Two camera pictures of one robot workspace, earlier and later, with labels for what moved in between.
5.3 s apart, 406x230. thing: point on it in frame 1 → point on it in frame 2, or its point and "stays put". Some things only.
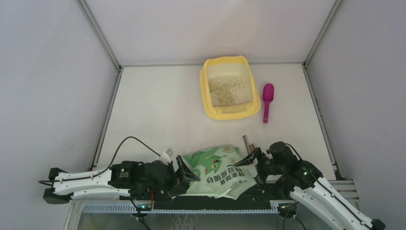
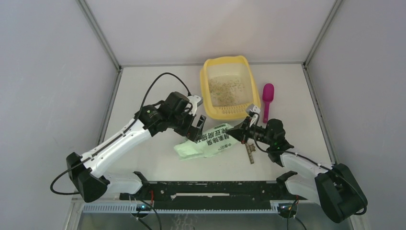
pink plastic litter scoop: [268, 96] stays put
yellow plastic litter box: [228, 88] stays put
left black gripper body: [169, 180] → [183, 125]
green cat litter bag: [218, 179] → [211, 142]
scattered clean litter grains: [225, 91] stays put
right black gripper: [257, 153] → [242, 131]
